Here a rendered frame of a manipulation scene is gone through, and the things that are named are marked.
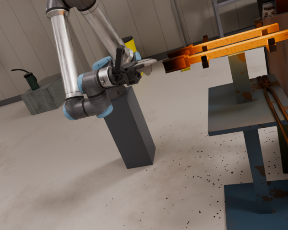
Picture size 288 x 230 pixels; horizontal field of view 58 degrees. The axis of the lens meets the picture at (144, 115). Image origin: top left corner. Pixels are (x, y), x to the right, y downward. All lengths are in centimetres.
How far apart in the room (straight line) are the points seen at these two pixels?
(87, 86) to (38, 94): 322
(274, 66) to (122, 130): 110
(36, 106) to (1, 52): 170
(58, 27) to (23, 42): 412
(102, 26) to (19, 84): 452
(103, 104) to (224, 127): 55
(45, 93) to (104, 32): 289
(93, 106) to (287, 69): 93
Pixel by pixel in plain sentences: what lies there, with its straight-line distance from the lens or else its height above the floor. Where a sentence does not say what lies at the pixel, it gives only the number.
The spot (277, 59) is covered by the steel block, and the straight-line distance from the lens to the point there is 140.
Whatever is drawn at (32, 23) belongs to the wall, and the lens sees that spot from 531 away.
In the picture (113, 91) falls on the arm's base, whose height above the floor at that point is 66.
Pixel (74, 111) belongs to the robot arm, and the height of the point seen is 81.
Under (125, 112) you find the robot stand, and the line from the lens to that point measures 186.
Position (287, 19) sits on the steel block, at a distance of 135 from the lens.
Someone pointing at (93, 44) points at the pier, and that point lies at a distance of 462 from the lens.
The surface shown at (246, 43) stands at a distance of 94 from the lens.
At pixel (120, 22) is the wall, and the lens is 470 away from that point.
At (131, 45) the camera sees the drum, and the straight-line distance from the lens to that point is 412.
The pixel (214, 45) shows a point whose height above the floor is 93.
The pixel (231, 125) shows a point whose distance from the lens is 101.
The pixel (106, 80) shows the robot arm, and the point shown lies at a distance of 115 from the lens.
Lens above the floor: 121
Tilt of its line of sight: 25 degrees down
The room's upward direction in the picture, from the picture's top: 21 degrees counter-clockwise
